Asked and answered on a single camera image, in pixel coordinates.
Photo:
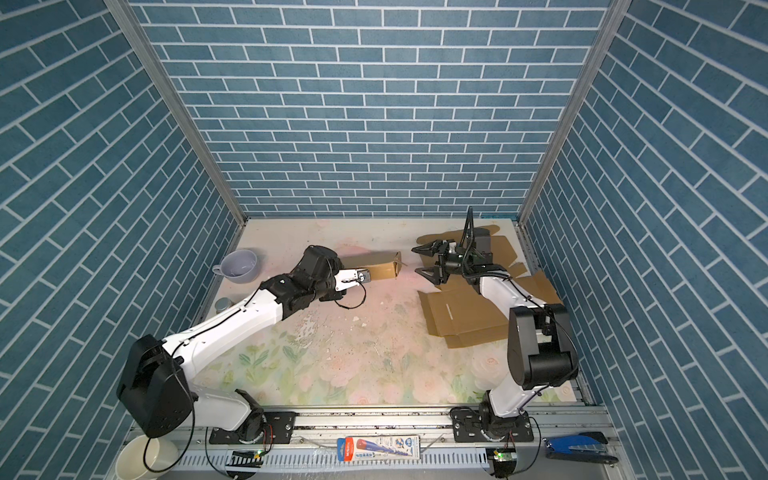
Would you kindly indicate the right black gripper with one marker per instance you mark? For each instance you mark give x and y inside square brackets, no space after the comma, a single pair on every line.
[441,269]

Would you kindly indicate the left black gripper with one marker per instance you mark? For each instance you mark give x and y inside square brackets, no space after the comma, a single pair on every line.
[335,294]

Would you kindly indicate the brown cardboard box stack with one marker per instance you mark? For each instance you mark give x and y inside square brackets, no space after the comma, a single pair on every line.
[463,317]

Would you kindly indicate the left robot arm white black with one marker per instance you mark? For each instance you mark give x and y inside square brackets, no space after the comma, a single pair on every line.
[156,385]

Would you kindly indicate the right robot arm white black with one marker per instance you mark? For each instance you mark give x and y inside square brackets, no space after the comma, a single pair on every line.
[484,294]

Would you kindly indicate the lavender mug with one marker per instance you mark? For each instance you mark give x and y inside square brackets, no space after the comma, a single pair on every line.
[239,267]

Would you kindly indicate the small jar with lid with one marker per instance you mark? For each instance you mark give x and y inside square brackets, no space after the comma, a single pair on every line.
[222,304]

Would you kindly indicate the toothpaste package red blue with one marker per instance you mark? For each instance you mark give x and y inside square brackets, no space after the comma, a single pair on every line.
[375,448]

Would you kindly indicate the left controller board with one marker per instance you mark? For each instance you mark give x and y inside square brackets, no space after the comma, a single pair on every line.
[243,463]

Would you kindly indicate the controller board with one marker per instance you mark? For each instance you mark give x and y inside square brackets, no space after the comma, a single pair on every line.
[502,461]
[243,463]

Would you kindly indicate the right controller board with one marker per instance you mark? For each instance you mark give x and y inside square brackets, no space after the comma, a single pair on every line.
[502,461]

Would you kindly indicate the blue stapler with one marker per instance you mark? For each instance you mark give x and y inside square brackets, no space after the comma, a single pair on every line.
[585,447]

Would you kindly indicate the white bowl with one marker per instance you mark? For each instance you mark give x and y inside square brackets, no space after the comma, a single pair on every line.
[144,458]

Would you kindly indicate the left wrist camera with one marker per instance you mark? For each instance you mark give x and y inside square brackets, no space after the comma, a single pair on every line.
[350,278]

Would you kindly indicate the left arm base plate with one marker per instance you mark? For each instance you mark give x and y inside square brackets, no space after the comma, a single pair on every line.
[276,428]

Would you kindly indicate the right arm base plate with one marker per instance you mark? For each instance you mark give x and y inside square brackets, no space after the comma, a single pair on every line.
[474,426]

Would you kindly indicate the aluminium rail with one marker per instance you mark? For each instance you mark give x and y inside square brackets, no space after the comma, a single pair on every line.
[312,448]

